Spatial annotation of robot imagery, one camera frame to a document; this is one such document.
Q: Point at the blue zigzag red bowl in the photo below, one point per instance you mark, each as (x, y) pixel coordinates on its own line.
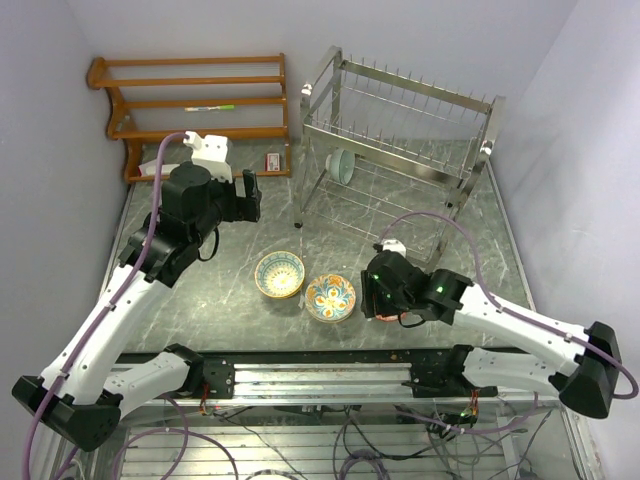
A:
(391, 318)

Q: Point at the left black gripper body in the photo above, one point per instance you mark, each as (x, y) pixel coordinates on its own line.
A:
(233, 207)

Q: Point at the steel dish rack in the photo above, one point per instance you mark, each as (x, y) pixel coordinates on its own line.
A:
(420, 150)

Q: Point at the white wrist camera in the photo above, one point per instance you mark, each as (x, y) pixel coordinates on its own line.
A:
(210, 152)
(392, 245)

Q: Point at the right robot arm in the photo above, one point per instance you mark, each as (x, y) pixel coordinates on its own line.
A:
(550, 357)

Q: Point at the white paper card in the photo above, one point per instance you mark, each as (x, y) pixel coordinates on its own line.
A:
(149, 168)

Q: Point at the yellow sunburst patterned bowl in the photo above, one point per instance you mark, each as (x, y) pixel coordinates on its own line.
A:
(279, 275)

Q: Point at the teal dotted bowl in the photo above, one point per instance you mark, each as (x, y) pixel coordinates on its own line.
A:
(340, 166)

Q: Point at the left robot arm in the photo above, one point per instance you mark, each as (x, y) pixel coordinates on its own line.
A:
(78, 396)

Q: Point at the green white marker pen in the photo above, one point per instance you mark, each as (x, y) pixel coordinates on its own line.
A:
(224, 107)

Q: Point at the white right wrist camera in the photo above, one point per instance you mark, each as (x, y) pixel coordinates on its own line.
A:
(392, 245)

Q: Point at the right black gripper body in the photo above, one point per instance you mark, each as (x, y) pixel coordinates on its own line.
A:
(379, 301)

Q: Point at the small red white box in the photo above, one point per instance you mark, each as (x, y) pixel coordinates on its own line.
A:
(272, 162)

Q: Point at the wooden shelf rack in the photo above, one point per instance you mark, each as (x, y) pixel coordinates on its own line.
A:
(122, 126)

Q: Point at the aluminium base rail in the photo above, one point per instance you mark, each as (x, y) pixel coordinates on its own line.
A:
(251, 384)

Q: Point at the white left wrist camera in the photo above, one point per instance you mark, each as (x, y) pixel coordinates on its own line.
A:
(210, 152)

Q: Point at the orange blue floral bowl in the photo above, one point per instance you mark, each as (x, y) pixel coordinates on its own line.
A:
(330, 298)

